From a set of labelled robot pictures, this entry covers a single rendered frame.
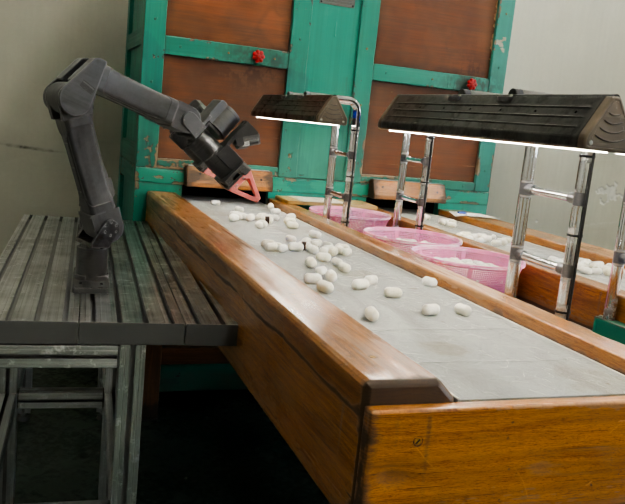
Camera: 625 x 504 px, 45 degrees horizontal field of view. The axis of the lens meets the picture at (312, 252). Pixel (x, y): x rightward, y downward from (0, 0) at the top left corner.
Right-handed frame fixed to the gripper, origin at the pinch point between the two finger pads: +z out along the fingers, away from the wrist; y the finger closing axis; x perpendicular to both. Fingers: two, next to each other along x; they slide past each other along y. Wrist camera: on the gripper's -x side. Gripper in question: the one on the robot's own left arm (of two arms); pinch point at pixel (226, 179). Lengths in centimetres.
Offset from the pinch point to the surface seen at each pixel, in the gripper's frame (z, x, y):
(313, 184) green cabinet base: 35, -25, 46
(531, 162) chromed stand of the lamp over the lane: 16, -32, -92
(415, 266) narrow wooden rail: 27, -9, -66
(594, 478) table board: 27, 7, -137
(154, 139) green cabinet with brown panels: -15.7, 3.2, 46.0
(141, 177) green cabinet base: -10.2, 15.2, 46.1
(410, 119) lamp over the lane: -2, -24, -80
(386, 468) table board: 3, 23, -137
